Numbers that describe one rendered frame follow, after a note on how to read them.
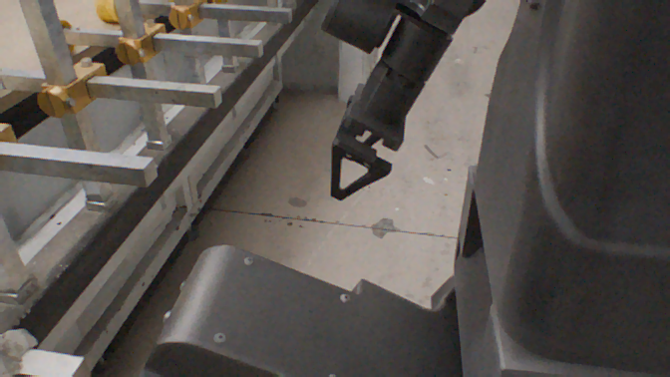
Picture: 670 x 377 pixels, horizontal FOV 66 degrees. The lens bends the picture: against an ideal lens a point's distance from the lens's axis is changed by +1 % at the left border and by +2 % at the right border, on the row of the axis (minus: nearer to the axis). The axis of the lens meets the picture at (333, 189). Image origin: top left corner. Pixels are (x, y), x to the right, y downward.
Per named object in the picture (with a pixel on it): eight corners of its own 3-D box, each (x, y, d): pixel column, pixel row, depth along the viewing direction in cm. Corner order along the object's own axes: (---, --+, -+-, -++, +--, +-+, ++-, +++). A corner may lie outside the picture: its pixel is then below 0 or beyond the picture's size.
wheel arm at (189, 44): (263, 53, 113) (262, 37, 111) (258, 59, 110) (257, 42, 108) (58, 38, 120) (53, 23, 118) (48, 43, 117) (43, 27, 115)
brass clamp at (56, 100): (114, 88, 99) (107, 63, 96) (72, 120, 88) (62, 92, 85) (84, 86, 100) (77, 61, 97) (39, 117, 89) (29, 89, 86)
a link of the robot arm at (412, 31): (462, 37, 49) (456, 21, 54) (398, 4, 48) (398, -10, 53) (424, 97, 52) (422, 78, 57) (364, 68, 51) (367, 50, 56)
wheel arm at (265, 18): (292, 20, 133) (291, 6, 131) (288, 24, 130) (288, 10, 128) (115, 9, 140) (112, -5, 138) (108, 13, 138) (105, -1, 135)
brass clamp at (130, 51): (170, 45, 119) (167, 24, 116) (143, 67, 108) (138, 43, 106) (147, 44, 120) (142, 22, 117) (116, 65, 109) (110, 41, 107)
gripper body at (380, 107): (340, 129, 53) (372, 68, 49) (352, 94, 62) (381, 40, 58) (395, 157, 54) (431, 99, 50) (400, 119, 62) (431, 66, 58)
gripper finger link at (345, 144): (304, 195, 56) (341, 127, 51) (317, 165, 62) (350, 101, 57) (360, 221, 56) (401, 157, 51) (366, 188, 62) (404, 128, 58)
